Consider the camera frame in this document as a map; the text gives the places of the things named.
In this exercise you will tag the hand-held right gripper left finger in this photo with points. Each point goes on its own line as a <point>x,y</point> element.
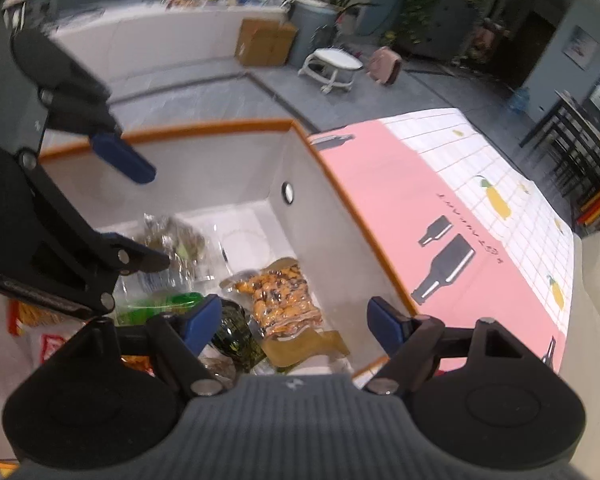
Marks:
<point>202,321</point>

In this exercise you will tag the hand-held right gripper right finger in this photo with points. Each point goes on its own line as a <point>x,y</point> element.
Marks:
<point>382,324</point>

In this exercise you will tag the clear packet blue print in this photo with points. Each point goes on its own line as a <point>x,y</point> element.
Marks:
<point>152,281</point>

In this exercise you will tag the blue water jug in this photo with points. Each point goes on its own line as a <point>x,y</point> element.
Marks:
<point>520,100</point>

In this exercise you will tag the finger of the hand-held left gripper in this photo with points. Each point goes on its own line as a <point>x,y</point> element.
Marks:
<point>122,157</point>
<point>140,259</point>

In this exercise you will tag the white round stool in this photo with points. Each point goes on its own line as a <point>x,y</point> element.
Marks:
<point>332,66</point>

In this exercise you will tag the red and white snack packet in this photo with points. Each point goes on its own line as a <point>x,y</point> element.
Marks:
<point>30,317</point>

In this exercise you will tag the clear packet of nuts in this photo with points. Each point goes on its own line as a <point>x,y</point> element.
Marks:
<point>172,237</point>

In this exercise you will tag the tan snack packet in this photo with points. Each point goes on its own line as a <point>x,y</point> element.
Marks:
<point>305,349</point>

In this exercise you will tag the green snack packet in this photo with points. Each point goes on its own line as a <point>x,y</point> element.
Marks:
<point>155,305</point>

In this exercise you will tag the large green leafy plant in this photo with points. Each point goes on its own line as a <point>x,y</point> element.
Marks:
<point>430,5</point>

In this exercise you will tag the framed wall picture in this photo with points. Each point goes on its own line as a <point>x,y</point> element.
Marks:
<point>580,47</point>

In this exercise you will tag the pink and white checked tablecloth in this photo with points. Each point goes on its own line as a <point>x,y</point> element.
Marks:
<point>410,200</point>

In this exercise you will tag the dark green seaweed packet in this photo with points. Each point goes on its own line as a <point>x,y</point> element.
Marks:
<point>235,335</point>

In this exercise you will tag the pink backpack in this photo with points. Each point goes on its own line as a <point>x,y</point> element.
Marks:
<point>385,65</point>

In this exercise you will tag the black chairs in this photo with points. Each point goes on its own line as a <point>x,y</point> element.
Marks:
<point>575,135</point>

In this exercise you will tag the brown cardboard box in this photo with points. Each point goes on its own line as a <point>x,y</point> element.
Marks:
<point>265,42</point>

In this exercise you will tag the grey trash bin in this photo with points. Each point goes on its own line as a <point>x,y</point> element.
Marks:
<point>312,25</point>

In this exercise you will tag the caramel peanut snack packet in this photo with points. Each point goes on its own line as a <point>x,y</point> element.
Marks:
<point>280,295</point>

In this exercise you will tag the white counter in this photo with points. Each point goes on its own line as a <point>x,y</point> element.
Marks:
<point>145,35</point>

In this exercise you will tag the white storage box orange rim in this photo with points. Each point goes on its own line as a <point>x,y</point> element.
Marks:
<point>305,220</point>

